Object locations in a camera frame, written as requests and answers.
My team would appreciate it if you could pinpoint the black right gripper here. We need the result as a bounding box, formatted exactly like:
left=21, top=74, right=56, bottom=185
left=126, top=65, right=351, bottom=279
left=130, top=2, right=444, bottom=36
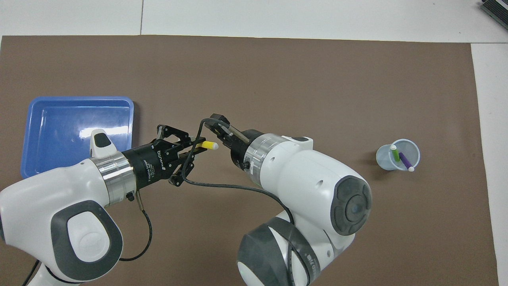
left=209, top=114, right=264, bottom=171

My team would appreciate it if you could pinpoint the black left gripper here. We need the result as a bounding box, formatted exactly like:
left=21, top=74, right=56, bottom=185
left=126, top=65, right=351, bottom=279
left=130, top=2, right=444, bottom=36
left=121, top=124, right=207, bottom=187

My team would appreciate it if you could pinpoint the purple pen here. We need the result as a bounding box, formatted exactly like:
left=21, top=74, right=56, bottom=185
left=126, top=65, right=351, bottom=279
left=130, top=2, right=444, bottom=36
left=398, top=153, right=415, bottom=172

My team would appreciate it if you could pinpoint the blue plastic tray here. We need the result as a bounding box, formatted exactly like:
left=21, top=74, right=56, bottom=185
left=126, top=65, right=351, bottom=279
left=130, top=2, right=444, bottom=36
left=21, top=96, right=135, bottom=179

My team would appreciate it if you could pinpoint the brown table mat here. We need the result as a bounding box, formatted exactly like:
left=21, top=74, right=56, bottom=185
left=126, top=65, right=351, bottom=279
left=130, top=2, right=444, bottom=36
left=0, top=35, right=500, bottom=286

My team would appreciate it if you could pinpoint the clear plastic cup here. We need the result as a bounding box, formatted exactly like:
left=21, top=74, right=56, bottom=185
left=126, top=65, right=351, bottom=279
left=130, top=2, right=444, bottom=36
left=376, top=138, right=421, bottom=172

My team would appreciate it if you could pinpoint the grey ribbed device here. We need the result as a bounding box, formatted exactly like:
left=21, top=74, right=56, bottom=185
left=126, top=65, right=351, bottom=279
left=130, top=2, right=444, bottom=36
left=479, top=0, right=508, bottom=24

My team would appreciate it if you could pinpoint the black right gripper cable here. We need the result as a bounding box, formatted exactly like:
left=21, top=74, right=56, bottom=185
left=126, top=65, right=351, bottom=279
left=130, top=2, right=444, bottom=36
left=182, top=118, right=315, bottom=286

